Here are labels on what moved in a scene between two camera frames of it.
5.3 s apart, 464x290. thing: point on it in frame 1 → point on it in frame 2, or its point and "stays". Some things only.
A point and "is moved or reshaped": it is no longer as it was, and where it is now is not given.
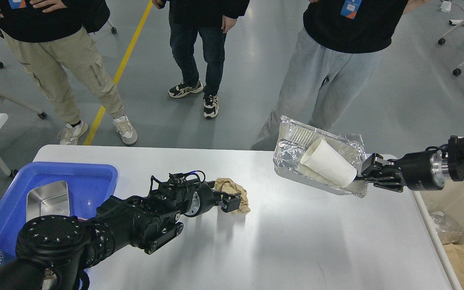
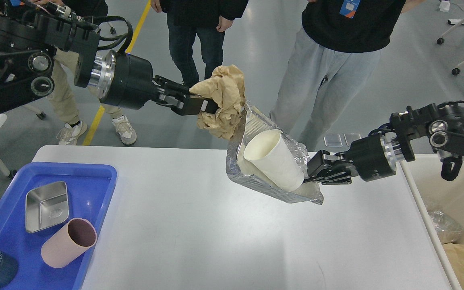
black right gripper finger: [389, 183] → [342, 178]
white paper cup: [326, 161] is moved or reshaped
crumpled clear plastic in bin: [449, 230] stays
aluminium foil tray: [295, 139] → [252, 121]
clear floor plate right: [355, 137] stays
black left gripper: [204, 196] → [127, 81]
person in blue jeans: [212, 19] stays
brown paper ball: [227, 185] → [226, 88]
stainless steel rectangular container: [51, 199] stays
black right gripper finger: [375, 162] → [323, 164]
